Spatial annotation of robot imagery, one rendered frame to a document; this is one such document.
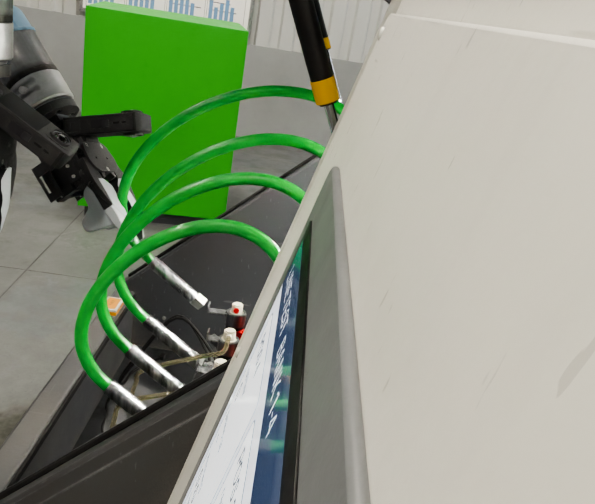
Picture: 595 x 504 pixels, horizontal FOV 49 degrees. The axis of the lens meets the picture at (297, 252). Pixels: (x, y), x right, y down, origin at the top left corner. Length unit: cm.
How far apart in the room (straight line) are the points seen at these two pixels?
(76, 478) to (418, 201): 56
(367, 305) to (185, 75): 402
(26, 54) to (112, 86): 325
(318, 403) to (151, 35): 402
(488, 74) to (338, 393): 8
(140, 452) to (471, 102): 53
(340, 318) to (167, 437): 46
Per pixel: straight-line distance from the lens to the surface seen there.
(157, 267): 93
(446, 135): 17
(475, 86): 17
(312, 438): 16
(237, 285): 127
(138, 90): 420
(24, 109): 81
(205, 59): 417
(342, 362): 16
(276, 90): 84
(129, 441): 64
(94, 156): 92
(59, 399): 100
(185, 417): 61
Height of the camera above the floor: 152
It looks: 21 degrees down
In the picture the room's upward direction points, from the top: 10 degrees clockwise
